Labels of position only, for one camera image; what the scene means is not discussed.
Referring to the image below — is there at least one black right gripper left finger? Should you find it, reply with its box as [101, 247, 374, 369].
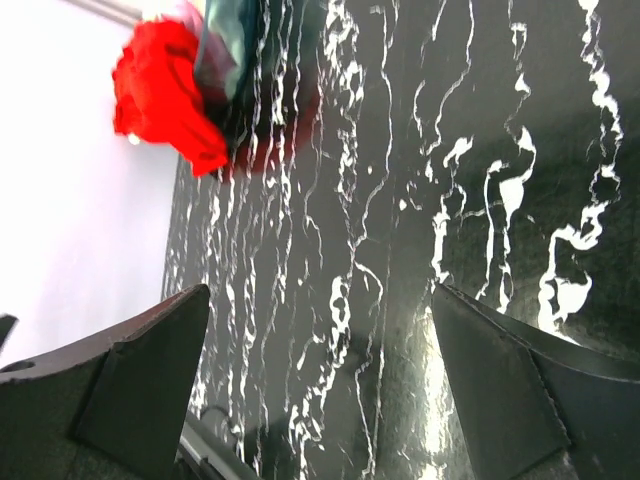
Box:
[1, 285, 210, 479]

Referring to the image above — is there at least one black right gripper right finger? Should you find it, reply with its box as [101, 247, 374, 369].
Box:
[432, 285, 639, 479]

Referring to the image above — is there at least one red t-shirt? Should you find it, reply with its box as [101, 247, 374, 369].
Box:
[112, 20, 229, 176]

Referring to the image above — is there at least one pink crumpled shirt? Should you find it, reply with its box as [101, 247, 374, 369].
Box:
[176, 0, 206, 33]

